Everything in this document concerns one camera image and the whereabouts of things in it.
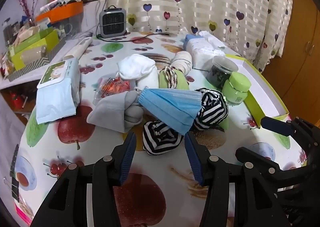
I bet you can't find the grey small heater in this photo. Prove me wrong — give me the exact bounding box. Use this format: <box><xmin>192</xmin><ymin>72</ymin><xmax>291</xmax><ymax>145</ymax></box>
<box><xmin>99</xmin><ymin>6</ymin><xmax>127</xmax><ymax>38</ymax></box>

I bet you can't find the green cardboard box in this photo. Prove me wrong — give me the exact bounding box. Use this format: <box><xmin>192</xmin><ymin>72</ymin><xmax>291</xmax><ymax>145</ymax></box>
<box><xmin>7</xmin><ymin>28</ymin><xmax>60</xmax><ymax>71</ymax></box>

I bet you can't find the black white striped sock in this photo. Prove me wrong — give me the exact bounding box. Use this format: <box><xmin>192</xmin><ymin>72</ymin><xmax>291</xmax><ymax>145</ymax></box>
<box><xmin>142</xmin><ymin>120</ymin><xmax>185</xmax><ymax>155</ymax></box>
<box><xmin>192</xmin><ymin>88</ymin><xmax>229</xmax><ymax>131</ymax></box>

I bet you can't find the grey sock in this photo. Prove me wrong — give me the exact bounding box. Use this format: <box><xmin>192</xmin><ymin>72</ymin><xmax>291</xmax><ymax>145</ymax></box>
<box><xmin>87</xmin><ymin>89</ymin><xmax>145</xmax><ymax>133</ymax></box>

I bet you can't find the grey chevron pattern box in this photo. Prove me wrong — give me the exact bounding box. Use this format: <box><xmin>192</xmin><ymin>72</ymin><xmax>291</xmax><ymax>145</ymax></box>
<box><xmin>5</xmin><ymin>49</ymin><xmax>59</xmax><ymax>82</ymax></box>

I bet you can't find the heart print striped curtain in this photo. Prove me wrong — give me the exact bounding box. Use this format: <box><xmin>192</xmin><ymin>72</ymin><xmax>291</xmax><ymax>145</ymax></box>
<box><xmin>106</xmin><ymin>0</ymin><xmax>294</xmax><ymax>75</ymax></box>

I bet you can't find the white tissue pack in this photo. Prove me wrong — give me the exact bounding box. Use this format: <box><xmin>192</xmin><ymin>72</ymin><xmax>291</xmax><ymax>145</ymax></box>
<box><xmin>184</xmin><ymin>31</ymin><xmax>225</xmax><ymax>70</ymax></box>

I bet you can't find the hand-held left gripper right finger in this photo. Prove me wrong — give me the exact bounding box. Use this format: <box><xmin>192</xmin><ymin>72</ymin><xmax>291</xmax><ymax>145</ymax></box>
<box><xmin>184</xmin><ymin>131</ymin><xmax>292</xmax><ymax>227</ymax></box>

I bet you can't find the blue face mask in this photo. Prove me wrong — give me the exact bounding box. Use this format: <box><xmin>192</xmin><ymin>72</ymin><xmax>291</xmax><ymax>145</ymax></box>
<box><xmin>135</xmin><ymin>87</ymin><xmax>203</xmax><ymax>135</ymax></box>

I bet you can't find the fruit print tablecloth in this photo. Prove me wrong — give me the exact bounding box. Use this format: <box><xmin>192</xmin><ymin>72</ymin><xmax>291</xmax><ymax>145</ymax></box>
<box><xmin>14</xmin><ymin>30</ymin><xmax>309</xmax><ymax>227</ymax></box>

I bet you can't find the dark clear plastic jar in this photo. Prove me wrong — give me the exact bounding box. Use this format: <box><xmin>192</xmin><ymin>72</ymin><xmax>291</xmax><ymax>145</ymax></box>
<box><xmin>206</xmin><ymin>55</ymin><xmax>239</xmax><ymax>88</ymax></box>

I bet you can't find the black heater cable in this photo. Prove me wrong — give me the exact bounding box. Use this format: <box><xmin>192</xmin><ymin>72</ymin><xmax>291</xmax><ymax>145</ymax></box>
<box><xmin>96</xmin><ymin>30</ymin><xmax>163</xmax><ymax>41</ymax></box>

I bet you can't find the green cream jar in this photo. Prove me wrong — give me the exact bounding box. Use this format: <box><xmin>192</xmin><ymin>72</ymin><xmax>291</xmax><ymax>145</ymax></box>
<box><xmin>222</xmin><ymin>72</ymin><xmax>252</xmax><ymax>106</ymax></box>

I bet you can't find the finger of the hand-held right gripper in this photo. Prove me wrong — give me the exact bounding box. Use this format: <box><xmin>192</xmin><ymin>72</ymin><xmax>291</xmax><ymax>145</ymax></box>
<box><xmin>235</xmin><ymin>147</ymin><xmax>313</xmax><ymax>192</ymax></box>
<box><xmin>260</xmin><ymin>116</ymin><xmax>320</xmax><ymax>157</ymax></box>

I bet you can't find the orange snack packet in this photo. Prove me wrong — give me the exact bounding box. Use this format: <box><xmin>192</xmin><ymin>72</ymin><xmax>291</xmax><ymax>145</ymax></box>
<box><xmin>94</xmin><ymin>77</ymin><xmax>133</xmax><ymax>105</ymax></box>

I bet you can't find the black binder clip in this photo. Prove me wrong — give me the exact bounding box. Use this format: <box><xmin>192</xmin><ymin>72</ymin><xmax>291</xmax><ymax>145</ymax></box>
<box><xmin>10</xmin><ymin>179</ymin><xmax>20</xmax><ymax>203</ymax></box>
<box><xmin>9</xmin><ymin>144</ymin><xmax>20</xmax><ymax>177</ymax></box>

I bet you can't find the green shallow box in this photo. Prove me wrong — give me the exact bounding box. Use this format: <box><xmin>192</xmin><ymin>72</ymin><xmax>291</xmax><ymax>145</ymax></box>
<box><xmin>225</xmin><ymin>54</ymin><xmax>290</xmax><ymax>127</ymax></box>

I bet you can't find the wooden wardrobe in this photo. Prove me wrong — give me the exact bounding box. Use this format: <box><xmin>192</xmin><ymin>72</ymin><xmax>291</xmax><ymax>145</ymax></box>
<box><xmin>260</xmin><ymin>0</ymin><xmax>320</xmax><ymax>127</ymax></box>

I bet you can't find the white side table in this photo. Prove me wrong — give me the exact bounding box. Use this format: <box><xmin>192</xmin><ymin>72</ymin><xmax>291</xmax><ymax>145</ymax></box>
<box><xmin>0</xmin><ymin>32</ymin><xmax>93</xmax><ymax>90</ymax></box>

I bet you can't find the wet wipes pack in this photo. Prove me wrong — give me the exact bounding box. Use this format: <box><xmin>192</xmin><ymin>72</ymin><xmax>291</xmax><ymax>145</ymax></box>
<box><xmin>36</xmin><ymin>57</ymin><xmax>82</xmax><ymax>125</ymax></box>

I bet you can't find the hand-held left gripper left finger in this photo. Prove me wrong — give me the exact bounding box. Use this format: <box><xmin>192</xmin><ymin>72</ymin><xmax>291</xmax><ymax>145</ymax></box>
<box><xmin>32</xmin><ymin>131</ymin><xmax>137</xmax><ymax>227</ymax></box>

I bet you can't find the beige cloth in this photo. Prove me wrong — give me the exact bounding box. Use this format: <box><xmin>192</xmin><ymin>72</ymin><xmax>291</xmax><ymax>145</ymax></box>
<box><xmin>171</xmin><ymin>51</ymin><xmax>193</xmax><ymax>76</ymax></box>

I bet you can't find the beige brown striped sock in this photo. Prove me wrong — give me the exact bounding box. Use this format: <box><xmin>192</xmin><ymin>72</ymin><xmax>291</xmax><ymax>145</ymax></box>
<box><xmin>160</xmin><ymin>65</ymin><xmax>179</xmax><ymax>90</ymax></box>

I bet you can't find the orange storage box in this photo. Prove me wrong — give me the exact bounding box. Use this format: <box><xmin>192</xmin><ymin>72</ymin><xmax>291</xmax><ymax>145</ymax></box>
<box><xmin>35</xmin><ymin>1</ymin><xmax>84</xmax><ymax>23</ymax></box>

